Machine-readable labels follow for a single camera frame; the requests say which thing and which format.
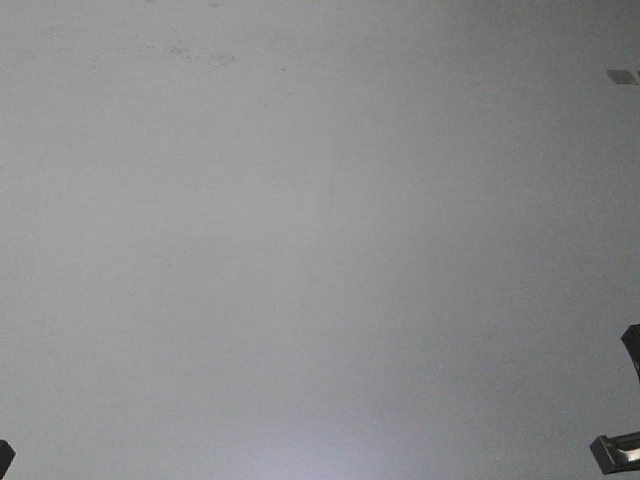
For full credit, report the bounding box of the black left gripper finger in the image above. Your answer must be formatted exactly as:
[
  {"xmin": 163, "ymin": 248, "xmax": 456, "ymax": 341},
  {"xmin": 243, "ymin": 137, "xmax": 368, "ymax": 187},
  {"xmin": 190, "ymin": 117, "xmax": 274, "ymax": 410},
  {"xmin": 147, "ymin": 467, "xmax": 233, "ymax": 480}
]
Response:
[{"xmin": 0, "ymin": 440, "xmax": 16, "ymax": 480}]

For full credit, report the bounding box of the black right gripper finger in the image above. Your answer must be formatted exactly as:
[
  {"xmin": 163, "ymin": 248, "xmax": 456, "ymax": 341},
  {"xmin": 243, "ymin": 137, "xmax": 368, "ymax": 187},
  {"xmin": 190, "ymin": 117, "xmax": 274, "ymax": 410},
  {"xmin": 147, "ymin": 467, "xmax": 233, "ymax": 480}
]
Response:
[
  {"xmin": 621, "ymin": 324, "xmax": 640, "ymax": 378},
  {"xmin": 589, "ymin": 432, "xmax": 639, "ymax": 475}
]

